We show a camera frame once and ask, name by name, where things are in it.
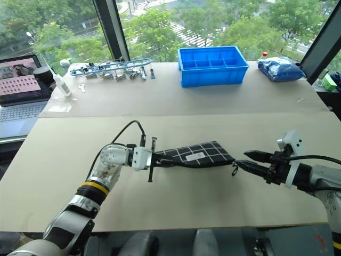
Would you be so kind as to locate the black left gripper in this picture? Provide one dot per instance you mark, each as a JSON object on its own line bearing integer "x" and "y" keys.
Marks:
{"x": 152, "y": 160}

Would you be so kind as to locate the grey rounded shape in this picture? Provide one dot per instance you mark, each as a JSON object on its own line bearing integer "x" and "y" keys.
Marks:
{"x": 142, "y": 244}
{"x": 205, "y": 244}

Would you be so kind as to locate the blue clip clothes hanger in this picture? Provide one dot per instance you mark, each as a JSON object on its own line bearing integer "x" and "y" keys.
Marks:
{"x": 112, "y": 68}

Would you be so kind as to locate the grey laptop computer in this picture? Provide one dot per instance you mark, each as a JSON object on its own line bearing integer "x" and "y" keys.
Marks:
{"x": 18, "y": 109}

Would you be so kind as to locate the green box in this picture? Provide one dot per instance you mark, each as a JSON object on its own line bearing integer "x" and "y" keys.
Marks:
{"x": 330, "y": 83}

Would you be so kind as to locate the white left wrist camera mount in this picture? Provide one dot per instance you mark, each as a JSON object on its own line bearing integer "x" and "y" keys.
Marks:
{"x": 141, "y": 159}

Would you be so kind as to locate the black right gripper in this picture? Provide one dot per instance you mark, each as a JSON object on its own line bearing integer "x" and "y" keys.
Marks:
{"x": 279, "y": 168}

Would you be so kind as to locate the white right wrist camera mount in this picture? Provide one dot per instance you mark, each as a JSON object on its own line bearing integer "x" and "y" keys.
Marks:
{"x": 291, "y": 142}

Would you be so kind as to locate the white squeeze bottle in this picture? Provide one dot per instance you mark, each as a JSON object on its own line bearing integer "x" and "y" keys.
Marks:
{"x": 62, "y": 86}

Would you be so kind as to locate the black white grid pencil case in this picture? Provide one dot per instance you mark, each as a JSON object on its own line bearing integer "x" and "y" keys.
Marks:
{"x": 210, "y": 152}

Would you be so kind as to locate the clear plastic sleeve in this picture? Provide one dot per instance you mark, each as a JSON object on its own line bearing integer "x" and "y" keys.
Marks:
{"x": 60, "y": 105}

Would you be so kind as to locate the black window pillar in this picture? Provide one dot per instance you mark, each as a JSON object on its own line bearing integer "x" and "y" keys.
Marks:
{"x": 112, "y": 29}
{"x": 322, "y": 42}

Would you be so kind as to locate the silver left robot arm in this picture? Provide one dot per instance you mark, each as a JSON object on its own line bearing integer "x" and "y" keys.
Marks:
{"x": 104, "y": 170}

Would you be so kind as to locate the small white clip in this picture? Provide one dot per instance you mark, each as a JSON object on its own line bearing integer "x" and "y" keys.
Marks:
{"x": 82, "y": 88}

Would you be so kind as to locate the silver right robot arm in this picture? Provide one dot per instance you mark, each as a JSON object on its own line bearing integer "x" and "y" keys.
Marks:
{"x": 323, "y": 178}

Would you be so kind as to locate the blue plastic divided bin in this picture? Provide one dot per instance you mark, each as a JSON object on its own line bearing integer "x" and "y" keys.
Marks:
{"x": 213, "y": 76}

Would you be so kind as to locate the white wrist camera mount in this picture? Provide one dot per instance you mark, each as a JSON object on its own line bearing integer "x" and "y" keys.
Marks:
{"x": 141, "y": 159}
{"x": 291, "y": 142}

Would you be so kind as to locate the blue filled plastic bag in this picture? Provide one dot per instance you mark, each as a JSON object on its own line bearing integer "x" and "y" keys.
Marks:
{"x": 281, "y": 70}

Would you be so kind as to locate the dark blue cloth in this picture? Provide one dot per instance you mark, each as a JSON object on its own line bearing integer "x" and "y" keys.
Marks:
{"x": 337, "y": 80}

